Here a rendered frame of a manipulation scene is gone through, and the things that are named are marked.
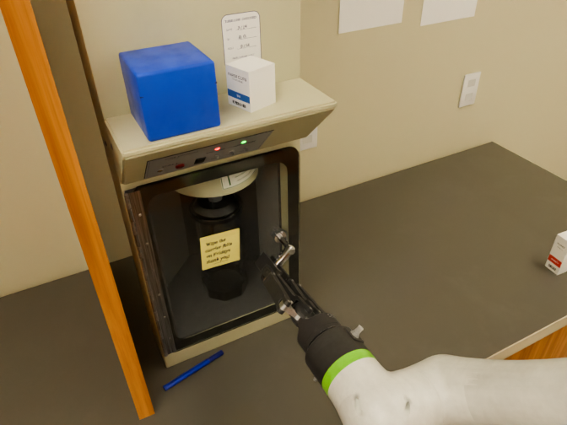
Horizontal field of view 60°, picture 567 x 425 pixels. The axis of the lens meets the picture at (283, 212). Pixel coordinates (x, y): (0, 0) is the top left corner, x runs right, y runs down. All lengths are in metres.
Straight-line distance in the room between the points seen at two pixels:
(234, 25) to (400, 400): 0.58
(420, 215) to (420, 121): 0.36
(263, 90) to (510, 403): 0.52
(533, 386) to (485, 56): 1.31
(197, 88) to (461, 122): 1.34
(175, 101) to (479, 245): 1.01
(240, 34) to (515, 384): 0.60
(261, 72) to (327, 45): 0.69
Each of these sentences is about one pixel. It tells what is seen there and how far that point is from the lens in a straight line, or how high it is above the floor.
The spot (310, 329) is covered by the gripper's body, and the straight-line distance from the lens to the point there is 0.81.
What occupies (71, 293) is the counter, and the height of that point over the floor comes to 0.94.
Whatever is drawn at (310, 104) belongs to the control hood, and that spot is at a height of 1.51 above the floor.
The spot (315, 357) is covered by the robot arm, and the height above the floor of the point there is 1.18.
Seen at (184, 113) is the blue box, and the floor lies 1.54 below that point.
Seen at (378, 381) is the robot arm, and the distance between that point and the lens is 0.73.
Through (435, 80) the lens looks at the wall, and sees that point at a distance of 1.69.
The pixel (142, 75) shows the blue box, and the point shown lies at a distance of 0.63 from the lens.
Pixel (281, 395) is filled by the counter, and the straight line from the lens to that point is 1.04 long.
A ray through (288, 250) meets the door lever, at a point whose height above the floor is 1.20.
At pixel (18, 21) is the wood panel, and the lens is 0.61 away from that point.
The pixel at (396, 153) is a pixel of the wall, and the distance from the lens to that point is 1.71.
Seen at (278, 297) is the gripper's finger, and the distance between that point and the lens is 0.85.
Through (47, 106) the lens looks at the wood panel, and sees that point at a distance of 0.64.
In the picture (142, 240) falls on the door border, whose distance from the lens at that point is 0.85.
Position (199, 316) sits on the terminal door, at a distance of 1.01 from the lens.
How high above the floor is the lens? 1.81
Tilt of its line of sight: 36 degrees down
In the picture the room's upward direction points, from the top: 1 degrees counter-clockwise
